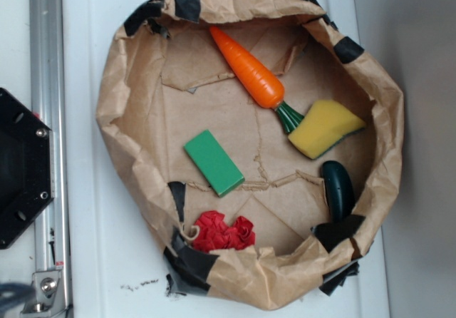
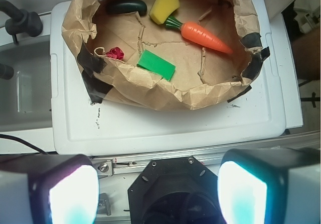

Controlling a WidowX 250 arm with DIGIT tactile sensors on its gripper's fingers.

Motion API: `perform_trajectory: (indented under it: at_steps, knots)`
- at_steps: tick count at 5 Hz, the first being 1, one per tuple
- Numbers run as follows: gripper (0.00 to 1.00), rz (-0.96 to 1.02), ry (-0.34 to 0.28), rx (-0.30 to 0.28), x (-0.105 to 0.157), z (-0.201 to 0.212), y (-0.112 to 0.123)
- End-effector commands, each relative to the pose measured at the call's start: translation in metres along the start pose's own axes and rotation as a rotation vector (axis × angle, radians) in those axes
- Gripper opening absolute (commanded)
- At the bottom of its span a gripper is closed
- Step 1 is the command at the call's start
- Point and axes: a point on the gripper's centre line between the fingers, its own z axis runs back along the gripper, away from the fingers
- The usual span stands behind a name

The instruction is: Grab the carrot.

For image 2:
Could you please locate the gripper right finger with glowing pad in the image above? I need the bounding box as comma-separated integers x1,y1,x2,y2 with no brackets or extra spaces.
218,148,320,223

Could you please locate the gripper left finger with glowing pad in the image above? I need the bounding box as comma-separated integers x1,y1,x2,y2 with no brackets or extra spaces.
1,154,99,223

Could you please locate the orange plastic toy carrot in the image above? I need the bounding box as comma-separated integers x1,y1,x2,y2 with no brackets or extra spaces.
165,16,233,54

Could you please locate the white plastic bin lid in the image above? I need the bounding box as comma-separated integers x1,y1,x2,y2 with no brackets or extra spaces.
50,0,287,157

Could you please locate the grey sink basin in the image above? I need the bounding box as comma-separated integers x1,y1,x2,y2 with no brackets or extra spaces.
1,36,52,132

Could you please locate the small red crumpled object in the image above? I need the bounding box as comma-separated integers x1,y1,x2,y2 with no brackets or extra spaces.
105,47,124,60

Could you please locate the green rectangular block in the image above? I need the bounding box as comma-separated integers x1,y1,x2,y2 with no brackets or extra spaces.
137,50,176,81

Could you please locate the black sink faucet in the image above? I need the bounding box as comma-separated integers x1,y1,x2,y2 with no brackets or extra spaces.
1,0,43,45

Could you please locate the brown paper bag tray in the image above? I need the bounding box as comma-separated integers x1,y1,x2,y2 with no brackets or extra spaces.
62,0,270,111

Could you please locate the dark green toy cucumber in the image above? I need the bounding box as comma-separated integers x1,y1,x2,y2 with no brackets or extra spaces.
105,0,147,16

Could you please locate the yellow sponge wedge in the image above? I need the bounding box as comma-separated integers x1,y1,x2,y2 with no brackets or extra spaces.
149,0,180,25

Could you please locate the black cable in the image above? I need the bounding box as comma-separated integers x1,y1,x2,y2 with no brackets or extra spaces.
0,134,51,155

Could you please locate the aluminium frame rail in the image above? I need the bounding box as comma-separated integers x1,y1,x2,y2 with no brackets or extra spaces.
90,131,321,177

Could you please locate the black octagonal mount plate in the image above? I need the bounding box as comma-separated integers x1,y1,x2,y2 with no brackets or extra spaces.
127,156,225,223

